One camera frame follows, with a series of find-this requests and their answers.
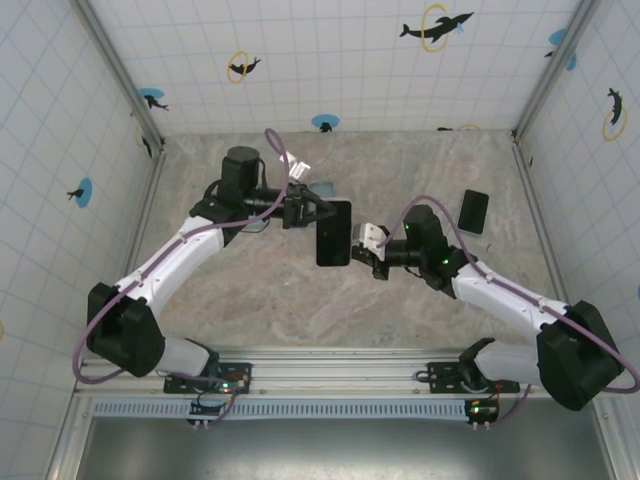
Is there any black smartphone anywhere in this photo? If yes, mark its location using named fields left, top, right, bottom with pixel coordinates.
left=315, top=198, right=354, bottom=268
left=458, top=190, right=489, bottom=234

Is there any aluminium mounting beam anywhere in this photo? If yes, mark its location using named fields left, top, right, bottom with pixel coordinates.
left=73, top=348, right=623, bottom=400

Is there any small circuit board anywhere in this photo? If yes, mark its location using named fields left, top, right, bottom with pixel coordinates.
left=463, top=398, right=501, bottom=431
left=187, top=399, right=226, bottom=431

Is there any grey metal sheet panel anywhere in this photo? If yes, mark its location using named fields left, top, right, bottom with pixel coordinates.
left=74, top=414, right=617, bottom=480

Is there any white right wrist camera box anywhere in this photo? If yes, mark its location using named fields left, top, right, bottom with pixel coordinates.
left=360, top=223, right=390, bottom=262

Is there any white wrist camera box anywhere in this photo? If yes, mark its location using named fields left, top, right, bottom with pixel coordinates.
left=360, top=223, right=390, bottom=262
left=285, top=153, right=313, bottom=182

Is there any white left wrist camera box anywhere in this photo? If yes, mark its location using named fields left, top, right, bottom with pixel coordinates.
left=285, top=153, right=313, bottom=182

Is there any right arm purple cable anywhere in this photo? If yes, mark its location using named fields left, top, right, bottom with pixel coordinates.
left=377, top=194, right=640, bottom=429

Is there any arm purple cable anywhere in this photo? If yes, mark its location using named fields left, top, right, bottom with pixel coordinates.
left=73, top=128, right=301, bottom=426
left=377, top=194, right=640, bottom=429

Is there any aluminium table side rail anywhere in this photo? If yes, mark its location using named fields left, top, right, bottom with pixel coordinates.
left=102, top=142, right=169, bottom=359
left=510, top=130, right=576, bottom=321

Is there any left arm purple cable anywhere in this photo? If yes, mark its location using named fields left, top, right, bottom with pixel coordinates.
left=73, top=128, right=301, bottom=426

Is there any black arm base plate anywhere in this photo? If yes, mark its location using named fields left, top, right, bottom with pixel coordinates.
left=428, top=359, right=521, bottom=395
left=163, top=360, right=254, bottom=395

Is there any white slotted cable duct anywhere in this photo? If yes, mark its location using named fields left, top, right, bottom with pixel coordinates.
left=92, top=398, right=501, bottom=420

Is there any aluminium corner post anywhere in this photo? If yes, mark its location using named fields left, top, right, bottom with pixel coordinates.
left=71, top=0, right=167, bottom=151
left=510, top=0, right=602, bottom=140

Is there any aluminium frame leg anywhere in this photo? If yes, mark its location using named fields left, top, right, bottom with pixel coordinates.
left=591, top=397, right=634, bottom=480
left=47, top=397, right=97, bottom=480

